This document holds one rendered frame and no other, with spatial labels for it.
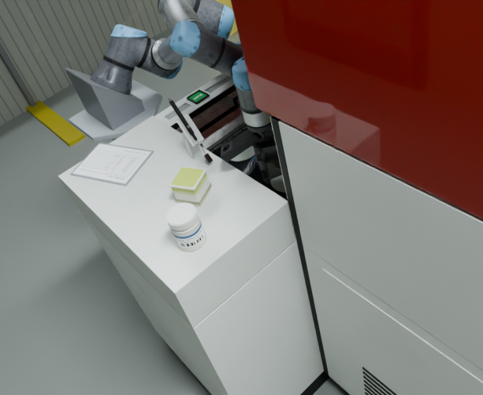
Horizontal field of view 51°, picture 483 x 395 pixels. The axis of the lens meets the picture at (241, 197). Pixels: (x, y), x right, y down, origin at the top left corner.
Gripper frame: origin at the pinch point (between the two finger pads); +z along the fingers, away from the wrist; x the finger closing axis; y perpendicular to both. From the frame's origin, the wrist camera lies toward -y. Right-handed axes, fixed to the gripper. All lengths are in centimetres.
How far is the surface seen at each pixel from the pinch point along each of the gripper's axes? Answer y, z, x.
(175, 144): -24.7, -5.2, 16.9
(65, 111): -147, 91, 215
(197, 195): -16.4, -9.0, -10.8
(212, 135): -15.6, 3.3, 29.5
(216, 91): -12.1, -4.7, 41.7
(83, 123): -68, 9, 62
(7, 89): -184, 70, 226
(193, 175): -16.8, -12.0, -6.4
